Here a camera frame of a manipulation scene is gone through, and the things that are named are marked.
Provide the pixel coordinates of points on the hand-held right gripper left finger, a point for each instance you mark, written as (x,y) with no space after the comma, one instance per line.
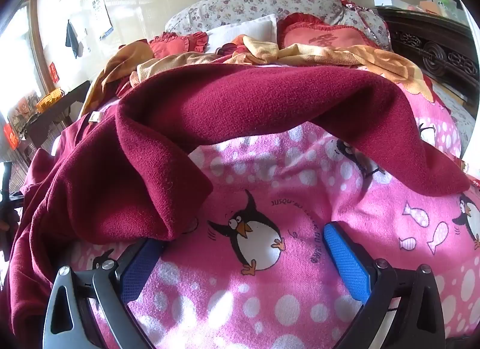
(140,270)

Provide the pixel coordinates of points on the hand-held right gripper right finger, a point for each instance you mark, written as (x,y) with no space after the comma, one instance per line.
(345,259)

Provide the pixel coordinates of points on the maroon knit sweater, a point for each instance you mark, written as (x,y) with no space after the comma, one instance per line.
(225,101)

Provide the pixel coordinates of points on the red paper decoration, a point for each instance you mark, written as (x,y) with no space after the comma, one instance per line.
(11,137)

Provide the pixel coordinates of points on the dark wooden desk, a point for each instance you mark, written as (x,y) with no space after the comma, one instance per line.
(56,116)

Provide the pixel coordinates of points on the pink penguin printed blanket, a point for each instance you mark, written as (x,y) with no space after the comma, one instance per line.
(262,296)

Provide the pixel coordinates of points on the orange plastic basket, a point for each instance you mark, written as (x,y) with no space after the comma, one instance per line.
(48,100)

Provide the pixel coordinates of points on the orange yellow satin cloth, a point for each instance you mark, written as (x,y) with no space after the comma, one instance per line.
(386,61)

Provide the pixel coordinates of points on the small red heart pillow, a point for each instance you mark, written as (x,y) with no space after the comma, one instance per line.
(168,46)

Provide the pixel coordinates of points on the large red heart pillow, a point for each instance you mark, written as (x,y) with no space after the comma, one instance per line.
(318,39)

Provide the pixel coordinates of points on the carved dark wooden cabinet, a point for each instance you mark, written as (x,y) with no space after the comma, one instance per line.
(431,45)

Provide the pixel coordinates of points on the white pillow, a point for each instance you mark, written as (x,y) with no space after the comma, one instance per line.
(243,31)

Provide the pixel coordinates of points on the white box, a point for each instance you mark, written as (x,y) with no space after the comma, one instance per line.
(388,1)

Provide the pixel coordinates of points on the floral padded headboard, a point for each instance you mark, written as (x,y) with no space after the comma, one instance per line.
(262,0)

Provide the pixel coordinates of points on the red wall sticker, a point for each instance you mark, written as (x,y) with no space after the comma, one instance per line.
(54,71)

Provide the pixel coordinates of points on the window with wooden frame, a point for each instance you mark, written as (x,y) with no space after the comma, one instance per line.
(22,33)

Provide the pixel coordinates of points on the dark cloth on wall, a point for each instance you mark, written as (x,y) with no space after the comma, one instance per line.
(72,39)

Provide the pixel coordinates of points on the wall calendar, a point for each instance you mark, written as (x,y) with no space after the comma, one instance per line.
(100,11)

